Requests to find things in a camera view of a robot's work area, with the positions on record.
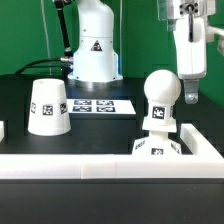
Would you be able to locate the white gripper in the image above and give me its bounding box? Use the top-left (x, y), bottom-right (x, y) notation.
top-left (173, 17), bottom-right (207, 104)

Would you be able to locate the white lamp bulb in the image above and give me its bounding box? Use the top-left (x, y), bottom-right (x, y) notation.
top-left (142, 70), bottom-right (181, 133)

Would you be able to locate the white lamp base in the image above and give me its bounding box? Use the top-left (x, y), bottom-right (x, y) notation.
top-left (132, 124), bottom-right (182, 157)

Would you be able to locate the white lamp shade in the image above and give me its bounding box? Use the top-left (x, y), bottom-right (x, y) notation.
top-left (28, 78), bottom-right (71, 136)

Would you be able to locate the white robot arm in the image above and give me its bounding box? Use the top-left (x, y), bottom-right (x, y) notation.
top-left (69, 0), bottom-right (224, 104)

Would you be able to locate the white marker sheet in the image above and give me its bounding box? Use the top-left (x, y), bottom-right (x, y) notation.
top-left (67, 99), bottom-right (135, 115)

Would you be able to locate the white block at left edge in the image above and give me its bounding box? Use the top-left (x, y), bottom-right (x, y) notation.
top-left (0, 121), bottom-right (4, 142)

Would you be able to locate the white L-shaped fence wall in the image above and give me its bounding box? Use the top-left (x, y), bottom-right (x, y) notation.
top-left (0, 124), bottom-right (224, 179)

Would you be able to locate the black cable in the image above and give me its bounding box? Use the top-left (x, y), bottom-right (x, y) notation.
top-left (14, 58), bottom-right (73, 75)

